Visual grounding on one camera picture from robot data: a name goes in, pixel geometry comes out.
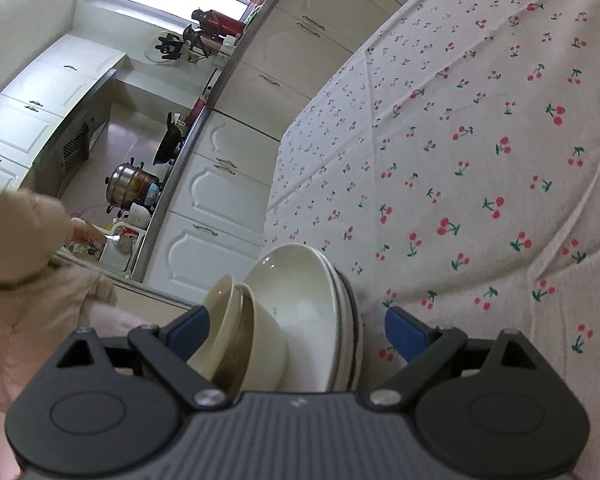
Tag cream plastic bowl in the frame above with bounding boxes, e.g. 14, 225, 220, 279
188, 275, 242, 379

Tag white dish rack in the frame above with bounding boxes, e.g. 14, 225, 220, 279
65, 222, 146, 278

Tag beige sleeve forearm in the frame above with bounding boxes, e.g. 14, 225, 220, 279
0, 190, 117, 411

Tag cherry print tablecloth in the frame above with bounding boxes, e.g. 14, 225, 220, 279
263, 0, 600, 479

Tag white upper wall cabinets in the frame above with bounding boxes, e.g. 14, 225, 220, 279
0, 35, 124, 190

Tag stainless steel bowl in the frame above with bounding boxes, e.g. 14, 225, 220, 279
211, 282, 288, 399

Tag white ceramic plate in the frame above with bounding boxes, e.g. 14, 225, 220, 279
244, 244, 363, 392

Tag black wok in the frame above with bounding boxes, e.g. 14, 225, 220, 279
154, 112, 185, 165

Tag person hand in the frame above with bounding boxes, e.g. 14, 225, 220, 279
70, 217, 107, 247

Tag red thermos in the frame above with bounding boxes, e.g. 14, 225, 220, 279
192, 10, 246, 37

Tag range hood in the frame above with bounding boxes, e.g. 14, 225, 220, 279
27, 68, 118, 197

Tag steel steamer pot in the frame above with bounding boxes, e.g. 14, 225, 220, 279
105, 158, 161, 217

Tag white lower kitchen cabinets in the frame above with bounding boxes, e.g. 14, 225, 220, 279
132, 0, 407, 301

